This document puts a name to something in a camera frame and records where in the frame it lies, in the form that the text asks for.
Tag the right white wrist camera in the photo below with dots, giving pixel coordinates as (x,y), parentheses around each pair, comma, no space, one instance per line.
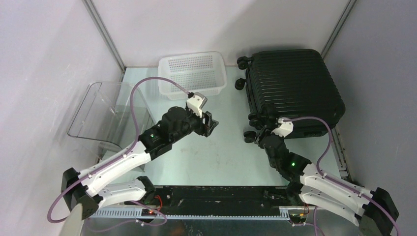
(284,127)

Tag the aluminium frame rail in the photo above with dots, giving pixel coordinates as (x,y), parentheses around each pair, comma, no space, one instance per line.
(130,210)

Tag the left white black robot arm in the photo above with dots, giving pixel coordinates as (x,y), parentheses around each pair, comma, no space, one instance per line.
(93,187)

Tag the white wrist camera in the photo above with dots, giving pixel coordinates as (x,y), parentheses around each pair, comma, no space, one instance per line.
(284,127)
(196,102)

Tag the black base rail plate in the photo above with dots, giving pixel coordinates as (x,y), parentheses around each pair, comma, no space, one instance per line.
(236,201)

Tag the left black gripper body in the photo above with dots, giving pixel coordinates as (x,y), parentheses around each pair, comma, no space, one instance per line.
(195,124)

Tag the white perforated plastic basket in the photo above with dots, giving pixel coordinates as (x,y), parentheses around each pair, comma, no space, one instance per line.
(200,72)

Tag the clear acrylic bin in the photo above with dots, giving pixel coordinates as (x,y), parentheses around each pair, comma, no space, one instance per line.
(105,119)

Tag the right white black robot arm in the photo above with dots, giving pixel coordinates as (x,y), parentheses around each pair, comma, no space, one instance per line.
(372,211)

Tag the black ribbed hard-shell suitcase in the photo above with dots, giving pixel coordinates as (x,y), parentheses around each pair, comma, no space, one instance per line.
(290,84)

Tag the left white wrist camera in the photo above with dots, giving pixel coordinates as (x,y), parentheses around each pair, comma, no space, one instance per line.
(196,102)

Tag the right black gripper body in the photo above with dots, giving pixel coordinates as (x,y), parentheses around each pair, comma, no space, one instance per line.
(265,132)

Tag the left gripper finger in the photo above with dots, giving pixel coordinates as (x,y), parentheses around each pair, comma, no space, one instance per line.
(207,118)
(210,126)

